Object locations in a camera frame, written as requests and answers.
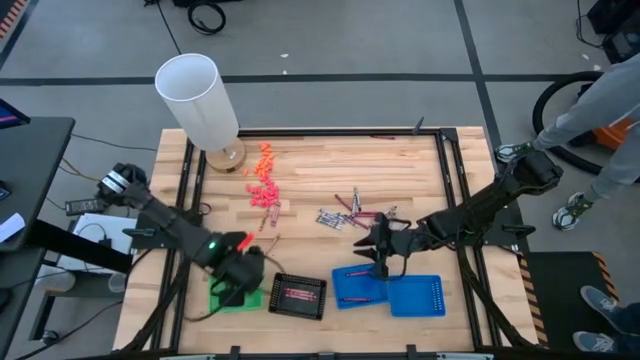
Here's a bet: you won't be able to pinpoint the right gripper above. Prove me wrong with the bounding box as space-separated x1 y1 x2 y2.
352 211 427 281

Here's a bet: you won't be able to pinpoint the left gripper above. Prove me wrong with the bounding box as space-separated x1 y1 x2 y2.
217 246 267 308

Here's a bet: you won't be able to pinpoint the blue plastic basket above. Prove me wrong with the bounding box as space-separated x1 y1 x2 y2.
331 263 391 311
387 273 447 318

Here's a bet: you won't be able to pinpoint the green plastic basket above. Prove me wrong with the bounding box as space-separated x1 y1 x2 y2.
208 272 265 315

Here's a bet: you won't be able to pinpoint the black plastic basket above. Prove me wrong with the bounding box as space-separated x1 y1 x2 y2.
267 272 328 322

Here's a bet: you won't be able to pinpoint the round wooden lamp base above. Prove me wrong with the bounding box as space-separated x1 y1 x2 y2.
204 137 247 175

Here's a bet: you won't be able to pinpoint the clear plastic cup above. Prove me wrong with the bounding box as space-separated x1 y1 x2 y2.
107 272 128 294

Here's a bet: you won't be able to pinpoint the white flat box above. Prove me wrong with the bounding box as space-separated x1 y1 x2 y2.
57 213 139 275

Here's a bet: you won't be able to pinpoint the black desk beam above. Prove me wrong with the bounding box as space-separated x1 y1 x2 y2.
24 219 134 275

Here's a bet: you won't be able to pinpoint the white cylindrical lamp shade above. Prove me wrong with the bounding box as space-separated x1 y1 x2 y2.
153 52 241 154

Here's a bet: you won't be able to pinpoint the black power brick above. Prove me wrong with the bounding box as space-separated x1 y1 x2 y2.
64 198 106 216

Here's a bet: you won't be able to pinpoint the person's shoe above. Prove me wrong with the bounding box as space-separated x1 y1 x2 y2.
572 330 617 354
494 141 536 164
551 193 596 232
579 284 624 321

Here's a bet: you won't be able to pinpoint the black mat yellow stripes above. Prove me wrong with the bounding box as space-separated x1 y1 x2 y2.
517 249 634 351

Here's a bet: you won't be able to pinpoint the black desk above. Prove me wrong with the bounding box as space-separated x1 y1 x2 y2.
0 115 76 254

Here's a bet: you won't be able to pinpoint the white paper sheet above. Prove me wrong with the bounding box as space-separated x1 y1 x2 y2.
0 212 27 244

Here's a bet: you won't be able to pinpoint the orange vacuum cleaner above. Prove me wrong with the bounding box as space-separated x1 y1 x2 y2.
592 117 636 151

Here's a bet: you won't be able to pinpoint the person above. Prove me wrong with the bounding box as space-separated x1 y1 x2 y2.
494 52 640 232
572 284 640 356

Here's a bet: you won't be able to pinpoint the black box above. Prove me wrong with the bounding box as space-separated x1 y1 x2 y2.
172 0 242 8

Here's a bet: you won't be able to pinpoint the dark monitor screen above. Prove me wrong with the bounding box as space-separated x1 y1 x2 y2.
0 98 32 130

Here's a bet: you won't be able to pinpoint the orange black hazard tape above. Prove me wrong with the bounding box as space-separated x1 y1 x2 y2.
0 0 29 40

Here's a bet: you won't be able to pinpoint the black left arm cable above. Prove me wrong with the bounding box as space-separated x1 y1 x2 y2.
182 233 289 324

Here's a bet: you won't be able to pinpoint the black metal table frame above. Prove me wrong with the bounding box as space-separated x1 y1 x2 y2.
119 127 539 360

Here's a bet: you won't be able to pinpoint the black floor cable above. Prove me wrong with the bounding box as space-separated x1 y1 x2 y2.
69 132 159 153
14 299 124 360

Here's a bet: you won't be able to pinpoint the black vacuum hose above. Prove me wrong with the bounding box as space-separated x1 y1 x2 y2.
531 69 640 177

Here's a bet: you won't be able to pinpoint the thin black cable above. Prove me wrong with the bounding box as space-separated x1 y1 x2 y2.
144 0 182 55

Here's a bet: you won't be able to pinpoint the coiled black cable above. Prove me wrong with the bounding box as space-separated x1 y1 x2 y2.
187 1 227 36

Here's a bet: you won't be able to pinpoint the black equipment with cables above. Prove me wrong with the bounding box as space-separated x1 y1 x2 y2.
574 0 640 64

